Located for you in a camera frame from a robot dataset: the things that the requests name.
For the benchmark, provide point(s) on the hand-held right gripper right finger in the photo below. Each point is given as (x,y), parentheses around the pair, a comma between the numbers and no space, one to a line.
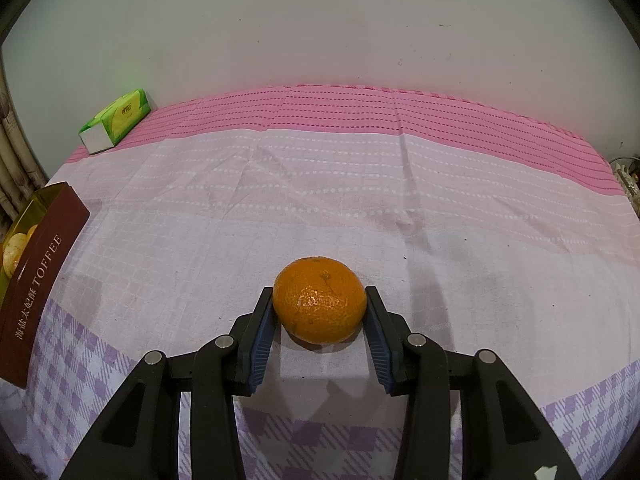
(377,355)

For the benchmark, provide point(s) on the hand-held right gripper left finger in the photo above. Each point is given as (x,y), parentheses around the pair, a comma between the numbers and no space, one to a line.
(262,355)

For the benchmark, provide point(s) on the orange mandarin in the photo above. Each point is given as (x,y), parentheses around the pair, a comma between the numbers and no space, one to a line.
(320,300)

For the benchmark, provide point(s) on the dark red tin box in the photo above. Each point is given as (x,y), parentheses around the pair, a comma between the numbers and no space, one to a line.
(40,285)

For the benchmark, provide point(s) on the cream pepino melon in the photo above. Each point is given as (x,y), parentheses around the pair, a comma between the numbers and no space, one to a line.
(12,257)

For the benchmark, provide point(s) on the pink purple checked tablecloth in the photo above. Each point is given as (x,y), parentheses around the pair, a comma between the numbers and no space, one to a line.
(350,185)

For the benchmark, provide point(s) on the green tissue box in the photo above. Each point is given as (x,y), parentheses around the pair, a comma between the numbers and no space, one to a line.
(120,115)

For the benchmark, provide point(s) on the beige patterned curtain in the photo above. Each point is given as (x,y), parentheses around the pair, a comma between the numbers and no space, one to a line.
(12,170)

